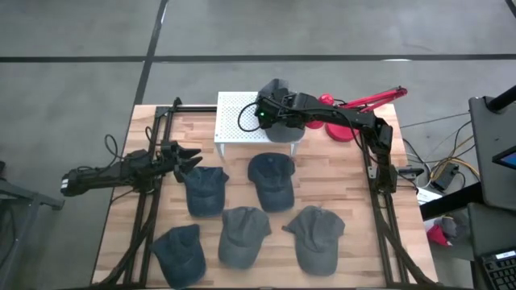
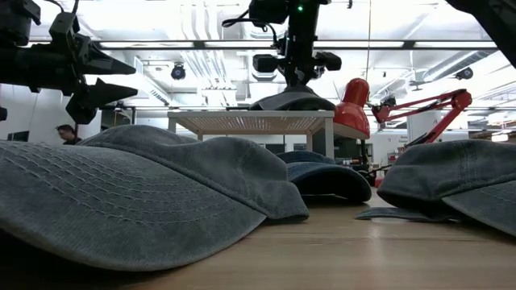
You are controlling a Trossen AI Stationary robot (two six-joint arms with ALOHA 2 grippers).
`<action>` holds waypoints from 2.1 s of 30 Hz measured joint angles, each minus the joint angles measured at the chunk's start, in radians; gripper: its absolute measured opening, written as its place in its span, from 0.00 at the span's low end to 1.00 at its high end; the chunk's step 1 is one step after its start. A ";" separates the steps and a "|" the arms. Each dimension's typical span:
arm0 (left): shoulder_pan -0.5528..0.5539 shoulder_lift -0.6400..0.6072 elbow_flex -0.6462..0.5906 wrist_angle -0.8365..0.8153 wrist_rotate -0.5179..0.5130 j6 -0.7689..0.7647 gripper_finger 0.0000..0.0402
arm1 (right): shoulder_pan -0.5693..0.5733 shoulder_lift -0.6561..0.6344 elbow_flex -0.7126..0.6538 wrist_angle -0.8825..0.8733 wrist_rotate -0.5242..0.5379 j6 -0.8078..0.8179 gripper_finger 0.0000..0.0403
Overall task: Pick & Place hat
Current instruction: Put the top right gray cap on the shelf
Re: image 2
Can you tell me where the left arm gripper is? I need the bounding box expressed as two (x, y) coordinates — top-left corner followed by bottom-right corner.
(38, 34), (139, 126)

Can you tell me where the grey baseball cap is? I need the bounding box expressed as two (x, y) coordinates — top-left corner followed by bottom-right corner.
(248, 84), (337, 112)
(355, 139), (516, 238)

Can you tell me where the person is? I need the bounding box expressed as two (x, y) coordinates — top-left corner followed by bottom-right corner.
(55, 123), (84, 146)

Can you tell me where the red desk lamp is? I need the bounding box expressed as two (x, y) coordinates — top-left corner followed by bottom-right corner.
(332, 77), (473, 189)

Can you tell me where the white perforated metal shelf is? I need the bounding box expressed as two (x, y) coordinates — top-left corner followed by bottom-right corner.
(167, 109), (335, 160)

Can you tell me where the black ceiling spotlight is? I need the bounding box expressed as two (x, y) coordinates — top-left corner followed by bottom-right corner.
(170, 63), (187, 81)
(455, 66), (475, 81)

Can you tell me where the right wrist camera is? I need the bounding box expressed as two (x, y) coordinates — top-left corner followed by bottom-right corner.
(248, 0), (289, 24)

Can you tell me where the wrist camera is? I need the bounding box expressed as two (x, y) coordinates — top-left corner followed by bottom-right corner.
(248, 0), (289, 24)
(48, 11), (81, 45)

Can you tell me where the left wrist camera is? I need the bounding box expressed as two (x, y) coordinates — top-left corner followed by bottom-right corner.
(48, 11), (81, 45)

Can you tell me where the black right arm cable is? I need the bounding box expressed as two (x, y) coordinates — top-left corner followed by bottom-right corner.
(221, 10), (281, 45)

